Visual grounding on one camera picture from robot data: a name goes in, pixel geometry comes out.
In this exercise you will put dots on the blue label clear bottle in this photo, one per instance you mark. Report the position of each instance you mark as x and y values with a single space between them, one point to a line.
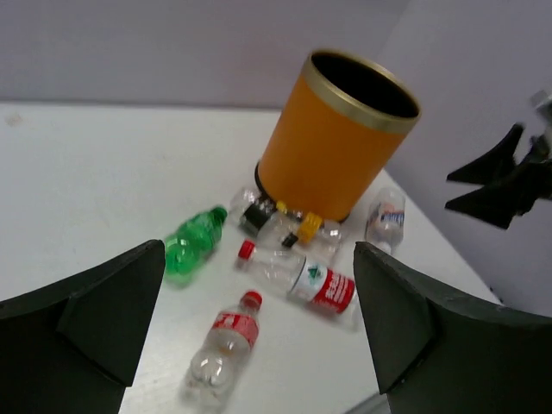
385 221

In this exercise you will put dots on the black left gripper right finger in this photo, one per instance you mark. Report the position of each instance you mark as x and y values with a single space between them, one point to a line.
437 349

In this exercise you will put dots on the black label clear bottle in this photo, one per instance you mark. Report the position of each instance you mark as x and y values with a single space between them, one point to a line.
255 213

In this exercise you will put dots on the red label cola bottle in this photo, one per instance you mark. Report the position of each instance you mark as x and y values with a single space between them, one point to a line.
215 368

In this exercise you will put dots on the large red label water bottle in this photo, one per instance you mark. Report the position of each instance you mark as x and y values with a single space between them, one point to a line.
302 281

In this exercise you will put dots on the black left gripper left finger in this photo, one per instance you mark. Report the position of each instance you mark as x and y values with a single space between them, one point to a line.
74 346

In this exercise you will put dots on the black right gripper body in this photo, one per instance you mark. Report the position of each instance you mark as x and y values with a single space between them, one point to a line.
530 178

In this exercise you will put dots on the small black bottle cap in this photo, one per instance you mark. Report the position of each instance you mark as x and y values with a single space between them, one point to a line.
289 240

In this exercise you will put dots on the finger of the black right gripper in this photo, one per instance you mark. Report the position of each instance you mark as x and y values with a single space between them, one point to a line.
492 165
488 205

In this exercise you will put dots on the orange bin with gold rim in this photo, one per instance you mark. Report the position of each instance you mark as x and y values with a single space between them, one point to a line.
343 121

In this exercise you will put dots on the yellow cap clear bottle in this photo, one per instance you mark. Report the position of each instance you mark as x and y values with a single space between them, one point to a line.
317 236

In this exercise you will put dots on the green plastic bottle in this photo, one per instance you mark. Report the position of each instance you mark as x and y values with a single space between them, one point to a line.
189 246

